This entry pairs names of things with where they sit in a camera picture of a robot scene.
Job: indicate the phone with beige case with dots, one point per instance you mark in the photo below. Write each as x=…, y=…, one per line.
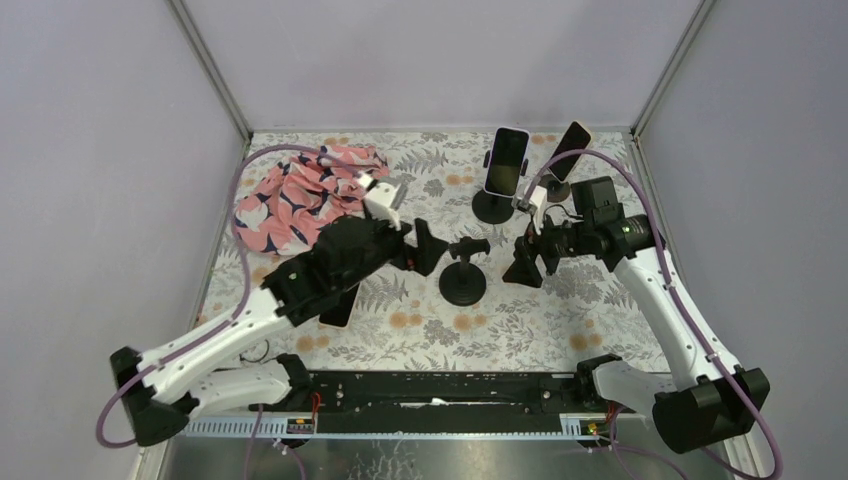
x=576, y=137

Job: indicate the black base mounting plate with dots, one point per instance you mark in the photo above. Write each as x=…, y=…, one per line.
x=443, y=403

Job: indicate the phone with purple case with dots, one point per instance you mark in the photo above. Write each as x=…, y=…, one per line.
x=507, y=161

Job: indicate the aluminium frame rail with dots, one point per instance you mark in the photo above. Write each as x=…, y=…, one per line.
x=687, y=414

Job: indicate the black phone stand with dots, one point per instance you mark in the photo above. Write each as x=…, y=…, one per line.
x=462, y=283
x=492, y=203

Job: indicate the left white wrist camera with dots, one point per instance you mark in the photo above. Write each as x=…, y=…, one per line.
x=382, y=199

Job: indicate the wooden base phone stand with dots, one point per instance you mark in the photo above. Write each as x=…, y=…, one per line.
x=557, y=191

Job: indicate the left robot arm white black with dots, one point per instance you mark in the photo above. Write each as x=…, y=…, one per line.
x=232, y=331

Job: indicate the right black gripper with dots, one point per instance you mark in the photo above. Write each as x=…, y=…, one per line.
x=524, y=269

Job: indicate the phone with cream case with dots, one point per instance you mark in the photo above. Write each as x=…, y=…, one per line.
x=339, y=315

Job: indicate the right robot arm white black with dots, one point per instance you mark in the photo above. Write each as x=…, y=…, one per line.
x=662, y=311

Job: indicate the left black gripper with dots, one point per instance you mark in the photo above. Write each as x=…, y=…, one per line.
x=411, y=245

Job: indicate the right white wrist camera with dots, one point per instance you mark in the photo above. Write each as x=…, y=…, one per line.
x=533, y=202

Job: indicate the pink floral crumpled cloth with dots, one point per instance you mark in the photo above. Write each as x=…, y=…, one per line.
x=284, y=204

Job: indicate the floral patterned table mat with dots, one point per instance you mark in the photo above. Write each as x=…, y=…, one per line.
x=401, y=322

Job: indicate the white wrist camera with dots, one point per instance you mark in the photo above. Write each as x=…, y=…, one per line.
x=382, y=199
x=533, y=202

